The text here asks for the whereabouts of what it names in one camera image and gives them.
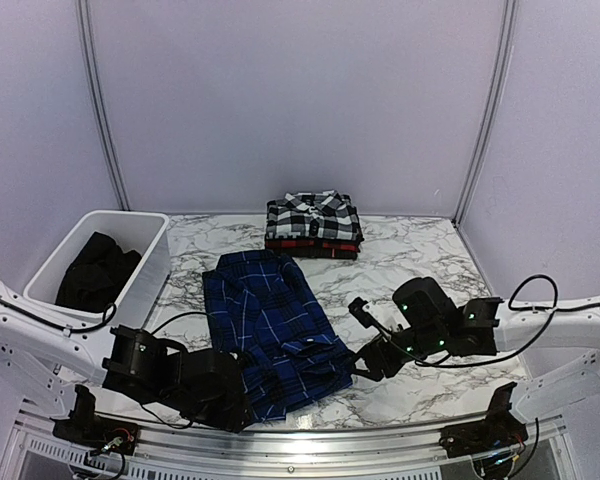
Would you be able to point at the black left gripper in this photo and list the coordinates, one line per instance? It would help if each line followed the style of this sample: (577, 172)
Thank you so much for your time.
(231, 418)

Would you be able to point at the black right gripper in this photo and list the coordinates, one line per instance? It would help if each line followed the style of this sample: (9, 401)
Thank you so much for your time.
(376, 356)

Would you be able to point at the blue plaid long sleeve shirt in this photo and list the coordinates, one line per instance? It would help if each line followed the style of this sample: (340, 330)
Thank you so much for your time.
(261, 308)

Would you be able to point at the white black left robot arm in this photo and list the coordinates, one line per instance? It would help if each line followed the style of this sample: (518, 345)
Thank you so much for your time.
(34, 340)

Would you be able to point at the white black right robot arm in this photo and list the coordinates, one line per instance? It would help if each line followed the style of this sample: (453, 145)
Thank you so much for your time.
(486, 331)

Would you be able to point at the red black folded shirt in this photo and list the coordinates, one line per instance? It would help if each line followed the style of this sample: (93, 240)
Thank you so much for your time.
(315, 248)

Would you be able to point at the black garment in bin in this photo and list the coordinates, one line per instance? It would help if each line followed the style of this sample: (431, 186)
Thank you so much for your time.
(97, 275)

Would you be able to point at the black white checked folded shirt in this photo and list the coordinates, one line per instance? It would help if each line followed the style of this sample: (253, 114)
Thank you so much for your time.
(327, 215)

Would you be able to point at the white plastic bin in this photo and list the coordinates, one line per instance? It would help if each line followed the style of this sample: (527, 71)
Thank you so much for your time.
(143, 232)

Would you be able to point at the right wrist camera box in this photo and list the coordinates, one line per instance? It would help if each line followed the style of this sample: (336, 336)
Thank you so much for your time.
(429, 312)

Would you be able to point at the aluminium front rail frame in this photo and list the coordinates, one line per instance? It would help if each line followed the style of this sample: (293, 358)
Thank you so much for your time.
(408, 451)

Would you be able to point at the right aluminium wall post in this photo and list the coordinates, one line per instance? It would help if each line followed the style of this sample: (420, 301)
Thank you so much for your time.
(495, 91)

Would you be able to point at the aluminium wall post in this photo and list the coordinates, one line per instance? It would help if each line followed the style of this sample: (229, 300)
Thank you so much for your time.
(96, 94)
(495, 91)

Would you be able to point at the left aluminium wall post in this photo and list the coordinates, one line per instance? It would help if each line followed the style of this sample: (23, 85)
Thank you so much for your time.
(96, 94)

